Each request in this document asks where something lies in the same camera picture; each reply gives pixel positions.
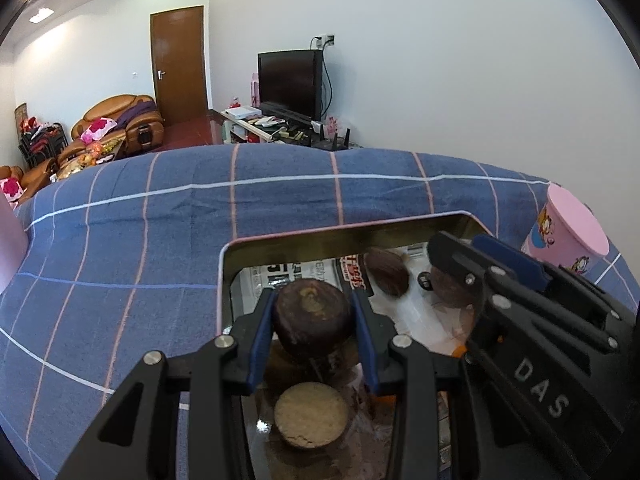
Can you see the pink red pillow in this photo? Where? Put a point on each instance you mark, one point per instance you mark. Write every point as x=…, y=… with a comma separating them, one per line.
x=11, y=190

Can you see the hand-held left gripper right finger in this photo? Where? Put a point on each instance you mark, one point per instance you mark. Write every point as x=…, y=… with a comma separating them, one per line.
x=367, y=345

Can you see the pink cartoon cup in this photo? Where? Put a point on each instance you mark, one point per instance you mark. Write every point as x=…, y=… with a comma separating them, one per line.
x=565, y=240

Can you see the white set-top box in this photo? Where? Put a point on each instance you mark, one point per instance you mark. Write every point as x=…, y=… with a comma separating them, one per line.
x=242, y=112

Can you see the pink tin box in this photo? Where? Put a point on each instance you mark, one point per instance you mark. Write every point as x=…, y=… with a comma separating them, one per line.
x=325, y=240

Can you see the white wall socket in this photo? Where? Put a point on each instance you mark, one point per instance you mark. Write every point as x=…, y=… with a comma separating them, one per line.
x=325, y=40

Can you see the black router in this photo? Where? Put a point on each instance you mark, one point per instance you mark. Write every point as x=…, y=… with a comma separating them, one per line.
x=330, y=142

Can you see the brown leather sofa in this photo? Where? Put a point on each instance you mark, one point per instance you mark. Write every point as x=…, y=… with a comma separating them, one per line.
x=107, y=105
x=37, y=175

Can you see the white tv stand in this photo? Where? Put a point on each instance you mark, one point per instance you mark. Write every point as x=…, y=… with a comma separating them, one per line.
x=235, y=131

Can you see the square ceiling light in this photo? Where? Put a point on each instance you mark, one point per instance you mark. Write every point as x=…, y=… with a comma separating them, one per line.
x=41, y=15

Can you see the purple passion fruit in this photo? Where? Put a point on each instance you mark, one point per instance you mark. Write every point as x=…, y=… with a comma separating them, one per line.
x=450, y=290

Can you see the pink electric kettle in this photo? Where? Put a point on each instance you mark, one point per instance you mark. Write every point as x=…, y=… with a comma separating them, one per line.
x=10, y=245

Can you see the pink floral pillow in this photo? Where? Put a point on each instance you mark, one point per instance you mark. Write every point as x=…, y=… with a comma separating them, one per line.
x=97, y=130

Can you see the framed wall picture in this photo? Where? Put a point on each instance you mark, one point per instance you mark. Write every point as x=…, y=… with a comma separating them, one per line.
x=21, y=117

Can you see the purple blanket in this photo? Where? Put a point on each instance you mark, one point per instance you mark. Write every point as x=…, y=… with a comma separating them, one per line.
x=137, y=110

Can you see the printed paper sheet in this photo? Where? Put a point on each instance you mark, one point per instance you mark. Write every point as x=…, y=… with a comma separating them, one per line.
x=415, y=315

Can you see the stack of black chairs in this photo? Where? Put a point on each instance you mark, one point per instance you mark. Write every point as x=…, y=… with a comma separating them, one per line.
x=42, y=140

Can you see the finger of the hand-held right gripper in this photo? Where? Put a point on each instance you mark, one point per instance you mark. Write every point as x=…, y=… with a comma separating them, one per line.
x=450, y=252
x=515, y=260

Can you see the tall pink box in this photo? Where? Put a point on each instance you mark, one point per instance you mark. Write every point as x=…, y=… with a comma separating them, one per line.
x=255, y=90

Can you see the cluttered coffee table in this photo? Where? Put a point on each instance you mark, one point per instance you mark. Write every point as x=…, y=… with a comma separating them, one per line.
x=82, y=160

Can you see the brown wooden door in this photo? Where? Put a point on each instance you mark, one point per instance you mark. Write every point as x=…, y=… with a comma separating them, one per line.
x=180, y=65

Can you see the small orange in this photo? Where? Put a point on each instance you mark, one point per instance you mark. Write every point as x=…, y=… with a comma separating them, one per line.
x=458, y=351

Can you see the pink flower decoration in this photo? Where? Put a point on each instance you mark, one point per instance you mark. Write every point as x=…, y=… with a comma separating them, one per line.
x=332, y=126

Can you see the dark brown round fruit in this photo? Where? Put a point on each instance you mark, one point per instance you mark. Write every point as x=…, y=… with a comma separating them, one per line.
x=310, y=317

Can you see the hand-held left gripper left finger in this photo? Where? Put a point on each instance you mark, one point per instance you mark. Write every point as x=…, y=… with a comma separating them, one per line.
x=260, y=340

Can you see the blue plaid cloth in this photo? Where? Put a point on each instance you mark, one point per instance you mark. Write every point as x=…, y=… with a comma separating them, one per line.
x=150, y=240

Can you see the black television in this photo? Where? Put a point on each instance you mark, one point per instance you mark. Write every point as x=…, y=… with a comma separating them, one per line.
x=287, y=82

